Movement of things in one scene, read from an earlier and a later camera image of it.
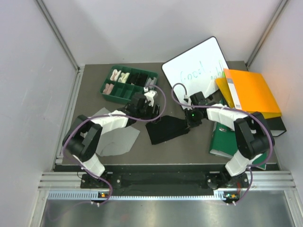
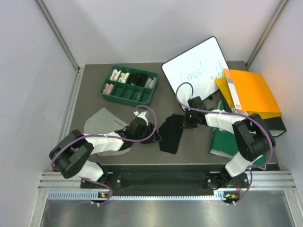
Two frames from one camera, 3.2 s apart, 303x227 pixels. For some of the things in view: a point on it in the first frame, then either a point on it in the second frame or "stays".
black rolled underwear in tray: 138,78 stays
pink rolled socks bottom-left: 108,89 stays
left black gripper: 155,111 to 155,138
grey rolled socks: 151,82 stays
